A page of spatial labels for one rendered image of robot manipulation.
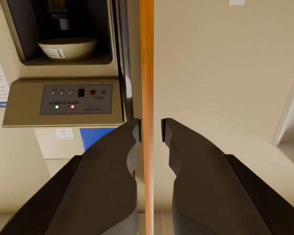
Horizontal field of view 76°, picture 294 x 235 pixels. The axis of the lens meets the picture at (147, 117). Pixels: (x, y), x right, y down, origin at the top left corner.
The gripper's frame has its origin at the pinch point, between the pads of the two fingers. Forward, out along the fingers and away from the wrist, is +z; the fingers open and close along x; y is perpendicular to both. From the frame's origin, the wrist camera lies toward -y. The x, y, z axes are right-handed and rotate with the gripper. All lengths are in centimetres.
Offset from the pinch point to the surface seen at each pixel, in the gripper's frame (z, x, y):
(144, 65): 34.1, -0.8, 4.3
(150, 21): 34.1, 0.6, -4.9
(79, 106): 35.2, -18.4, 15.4
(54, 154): 43, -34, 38
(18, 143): 86, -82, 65
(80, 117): 33.1, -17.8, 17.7
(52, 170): 43, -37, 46
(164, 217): 81, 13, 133
